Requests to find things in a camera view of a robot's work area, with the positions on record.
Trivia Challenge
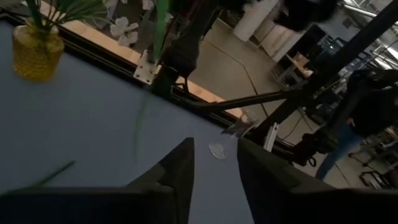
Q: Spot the yellow textured glass vase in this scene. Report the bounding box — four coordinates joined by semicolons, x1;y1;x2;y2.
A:
11;18;65;82

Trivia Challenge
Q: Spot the person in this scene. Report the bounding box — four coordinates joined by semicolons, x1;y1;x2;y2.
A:
315;68;398;181

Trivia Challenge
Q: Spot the black rig post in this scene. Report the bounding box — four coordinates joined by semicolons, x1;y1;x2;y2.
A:
251;0;398;144

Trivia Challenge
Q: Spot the black aluminium table frame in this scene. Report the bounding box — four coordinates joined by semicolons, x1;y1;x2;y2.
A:
0;9;296;162

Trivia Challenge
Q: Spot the white pillar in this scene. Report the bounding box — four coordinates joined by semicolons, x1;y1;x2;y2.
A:
233;0;279;43

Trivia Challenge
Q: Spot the wooden workbench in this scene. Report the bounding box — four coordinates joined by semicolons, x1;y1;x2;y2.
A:
270;52;315;91

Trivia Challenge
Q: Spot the silver corner bracket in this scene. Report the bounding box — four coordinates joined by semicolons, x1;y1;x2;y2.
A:
132;49;162;85

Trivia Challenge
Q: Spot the silver metal bar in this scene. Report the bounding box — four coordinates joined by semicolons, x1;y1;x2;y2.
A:
263;122;280;152

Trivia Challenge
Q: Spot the black brace strut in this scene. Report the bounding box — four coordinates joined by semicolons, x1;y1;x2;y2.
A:
186;89;301;115

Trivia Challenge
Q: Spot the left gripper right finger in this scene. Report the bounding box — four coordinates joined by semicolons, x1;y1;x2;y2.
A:
237;138;343;224

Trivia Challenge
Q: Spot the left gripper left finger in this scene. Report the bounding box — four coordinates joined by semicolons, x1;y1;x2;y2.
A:
126;137;195;224

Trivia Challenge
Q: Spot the white artificial flower bunch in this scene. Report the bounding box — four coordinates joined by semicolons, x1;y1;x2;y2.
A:
24;0;153;47

